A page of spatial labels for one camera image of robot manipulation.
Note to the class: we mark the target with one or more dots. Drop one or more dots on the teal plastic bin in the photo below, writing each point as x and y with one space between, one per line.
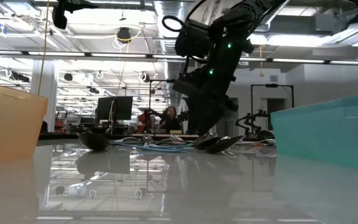
325 133

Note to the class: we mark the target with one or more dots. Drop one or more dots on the black round ceiling device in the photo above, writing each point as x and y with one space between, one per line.
124 35

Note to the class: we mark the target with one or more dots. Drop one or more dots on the black background robot arm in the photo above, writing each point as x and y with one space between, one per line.
148 119
262 114

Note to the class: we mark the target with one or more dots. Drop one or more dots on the orange plastic bin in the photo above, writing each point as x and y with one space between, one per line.
8 124

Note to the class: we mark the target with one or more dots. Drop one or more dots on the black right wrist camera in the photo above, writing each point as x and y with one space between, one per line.
194 40

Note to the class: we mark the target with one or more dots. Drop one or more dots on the black metal rig frame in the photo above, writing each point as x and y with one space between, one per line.
160 81
272 85

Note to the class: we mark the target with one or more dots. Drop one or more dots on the silver ventilation duct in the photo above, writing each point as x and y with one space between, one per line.
166 43

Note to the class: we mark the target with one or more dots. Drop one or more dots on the wall vent grille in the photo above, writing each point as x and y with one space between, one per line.
273 78

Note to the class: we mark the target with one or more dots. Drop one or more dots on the black metal spoon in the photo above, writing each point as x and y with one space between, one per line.
163 140

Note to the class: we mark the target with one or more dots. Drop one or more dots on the black rounded object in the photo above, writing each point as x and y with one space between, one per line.
266 134

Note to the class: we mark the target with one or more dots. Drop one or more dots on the red background object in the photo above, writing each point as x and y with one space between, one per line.
140 123

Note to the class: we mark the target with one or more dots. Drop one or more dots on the black computer monitor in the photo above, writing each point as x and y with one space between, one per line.
117 108

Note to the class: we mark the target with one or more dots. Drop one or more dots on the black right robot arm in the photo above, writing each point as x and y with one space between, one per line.
244 18

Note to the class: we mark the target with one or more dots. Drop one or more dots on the person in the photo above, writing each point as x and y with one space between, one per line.
170 123

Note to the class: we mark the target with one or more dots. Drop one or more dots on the spoons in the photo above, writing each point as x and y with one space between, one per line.
210 143

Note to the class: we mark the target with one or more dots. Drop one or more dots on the long ceiling light strip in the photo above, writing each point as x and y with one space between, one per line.
120 55

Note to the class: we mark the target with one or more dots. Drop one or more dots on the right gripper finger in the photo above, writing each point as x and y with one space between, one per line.
216 115
197 115

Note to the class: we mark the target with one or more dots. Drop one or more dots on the white building column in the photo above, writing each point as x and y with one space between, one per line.
50 93

